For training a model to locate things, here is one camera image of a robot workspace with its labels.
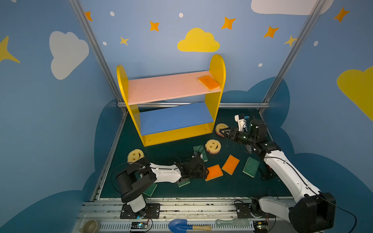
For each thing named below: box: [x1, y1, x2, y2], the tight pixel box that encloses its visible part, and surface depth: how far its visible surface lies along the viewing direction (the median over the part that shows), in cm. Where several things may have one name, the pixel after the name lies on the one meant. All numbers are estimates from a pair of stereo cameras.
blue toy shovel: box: [168, 218, 212, 233], surface depth 72 cm
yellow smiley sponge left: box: [127, 149, 145, 163], surface depth 94 cm
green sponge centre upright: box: [193, 144, 208, 163], surface depth 98 cm
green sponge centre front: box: [177, 180, 191, 188], surface depth 84 cm
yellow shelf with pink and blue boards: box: [116, 54, 227, 147], surface depth 86 cm
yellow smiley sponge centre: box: [204, 138, 222, 155], surface depth 98 cm
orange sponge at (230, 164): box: [221, 154, 240, 176], surface depth 92 cm
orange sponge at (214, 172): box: [204, 164, 224, 182], surface depth 89 cm
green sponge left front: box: [142, 183, 158, 197], surface depth 81 cm
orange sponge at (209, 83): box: [197, 75, 221, 92], surface depth 79 cm
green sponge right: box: [242, 156, 260, 179], surface depth 90 cm
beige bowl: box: [79, 218, 98, 233], surface depth 69 cm
